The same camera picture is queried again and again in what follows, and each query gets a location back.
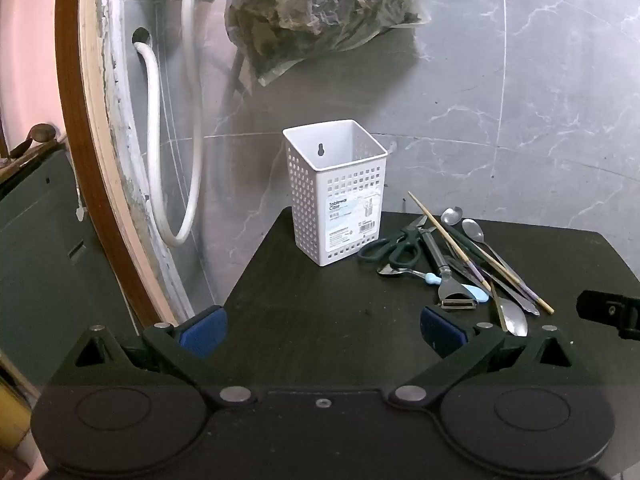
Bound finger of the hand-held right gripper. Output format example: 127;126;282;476
577;290;640;342

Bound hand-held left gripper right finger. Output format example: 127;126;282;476
386;305;584;408

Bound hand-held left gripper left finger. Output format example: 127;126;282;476
62;305;255;407

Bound wooden chopstick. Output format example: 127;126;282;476
407;191;493;295
470;245;555;315

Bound large metal spoon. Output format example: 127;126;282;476
492;280;529;337

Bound metal handled peeler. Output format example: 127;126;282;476
419;226;476;312

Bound blue handled spoon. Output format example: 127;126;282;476
377;262;489;305

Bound dark green scissors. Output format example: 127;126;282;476
357;215;431;270

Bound white perforated utensil basket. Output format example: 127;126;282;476
282;119;389;267

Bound dark green cabinet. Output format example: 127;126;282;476
0;142;146;388

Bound brown object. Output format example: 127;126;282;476
10;124;57;158

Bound plastic bag of dried leaves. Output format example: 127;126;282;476
224;0;432;87

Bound white hose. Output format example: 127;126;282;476
132;0;206;248

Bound wooden door frame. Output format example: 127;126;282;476
54;0;177;328

